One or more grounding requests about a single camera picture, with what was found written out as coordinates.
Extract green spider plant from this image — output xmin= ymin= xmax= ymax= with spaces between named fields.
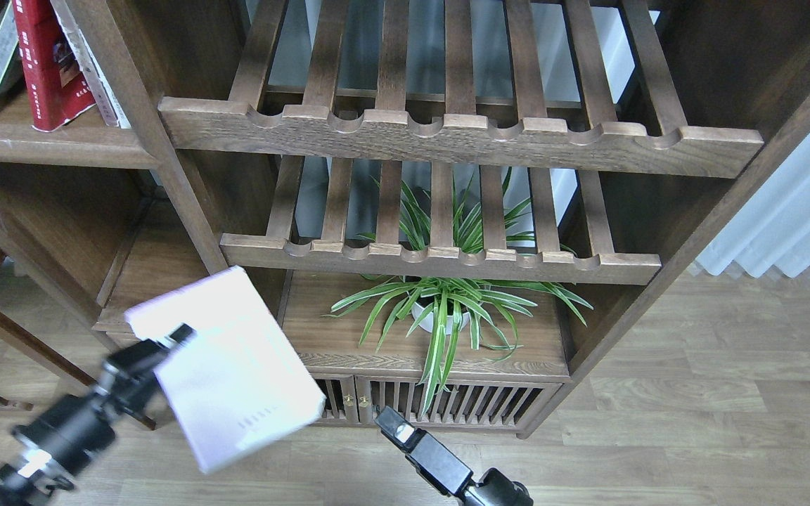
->
xmin=323 ymin=183 xmax=593 ymax=414

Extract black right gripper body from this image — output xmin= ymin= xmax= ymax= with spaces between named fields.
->
xmin=458 ymin=467 xmax=534 ymax=505

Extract white plant pot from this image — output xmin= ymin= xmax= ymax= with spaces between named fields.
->
xmin=412 ymin=295 xmax=473 ymax=335

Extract dark wooden bookshelf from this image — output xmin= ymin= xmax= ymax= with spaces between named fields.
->
xmin=0 ymin=1 xmax=810 ymax=438

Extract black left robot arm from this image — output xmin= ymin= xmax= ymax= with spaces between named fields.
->
xmin=0 ymin=324 xmax=196 ymax=505

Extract white and purple book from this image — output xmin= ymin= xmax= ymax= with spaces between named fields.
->
xmin=124 ymin=266 xmax=326 ymax=474

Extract white standing book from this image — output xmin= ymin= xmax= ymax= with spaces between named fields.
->
xmin=51 ymin=1 xmax=131 ymax=129

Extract red book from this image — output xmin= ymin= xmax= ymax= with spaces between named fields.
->
xmin=11 ymin=1 xmax=96 ymax=132

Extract white curtain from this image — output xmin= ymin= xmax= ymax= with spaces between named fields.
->
xmin=695 ymin=134 xmax=810 ymax=278

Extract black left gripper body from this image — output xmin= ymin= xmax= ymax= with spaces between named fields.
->
xmin=13 ymin=340 xmax=172 ymax=479

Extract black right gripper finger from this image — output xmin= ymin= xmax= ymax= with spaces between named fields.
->
xmin=374 ymin=406 xmax=476 ymax=496

